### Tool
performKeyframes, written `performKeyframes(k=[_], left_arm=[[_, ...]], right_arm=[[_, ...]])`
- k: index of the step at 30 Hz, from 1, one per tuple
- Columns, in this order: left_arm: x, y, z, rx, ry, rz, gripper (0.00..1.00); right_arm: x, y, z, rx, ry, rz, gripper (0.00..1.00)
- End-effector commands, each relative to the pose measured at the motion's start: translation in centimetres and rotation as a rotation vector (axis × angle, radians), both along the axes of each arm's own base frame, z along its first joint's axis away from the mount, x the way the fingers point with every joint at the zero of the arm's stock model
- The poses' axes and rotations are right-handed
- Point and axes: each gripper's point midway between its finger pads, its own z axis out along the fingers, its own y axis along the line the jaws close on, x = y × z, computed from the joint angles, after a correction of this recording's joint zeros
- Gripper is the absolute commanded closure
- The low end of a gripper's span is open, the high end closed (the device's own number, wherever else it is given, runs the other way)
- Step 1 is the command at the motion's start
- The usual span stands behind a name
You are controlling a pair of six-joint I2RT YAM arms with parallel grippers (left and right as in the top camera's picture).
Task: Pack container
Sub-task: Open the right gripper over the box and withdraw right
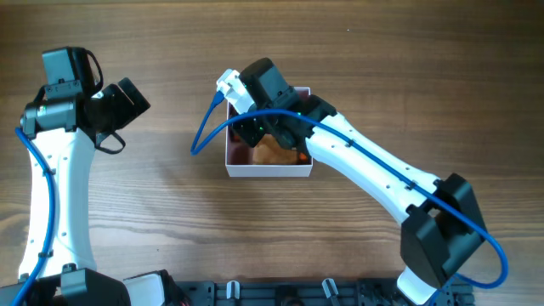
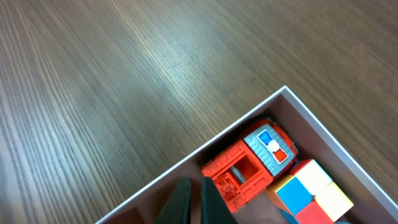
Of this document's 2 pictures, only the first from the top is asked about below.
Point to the white cardboard box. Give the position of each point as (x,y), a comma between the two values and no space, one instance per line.
(238,162)

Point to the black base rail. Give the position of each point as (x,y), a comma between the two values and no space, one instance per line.
(363,292)

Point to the brown plush toy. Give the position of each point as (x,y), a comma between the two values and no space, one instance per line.
(269,152)

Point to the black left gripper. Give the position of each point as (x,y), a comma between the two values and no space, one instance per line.
(129,108)

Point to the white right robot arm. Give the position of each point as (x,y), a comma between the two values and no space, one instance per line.
(441,225)

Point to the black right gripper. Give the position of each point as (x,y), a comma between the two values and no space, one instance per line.
(247,133)

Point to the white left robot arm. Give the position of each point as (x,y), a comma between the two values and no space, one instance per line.
(58,266)

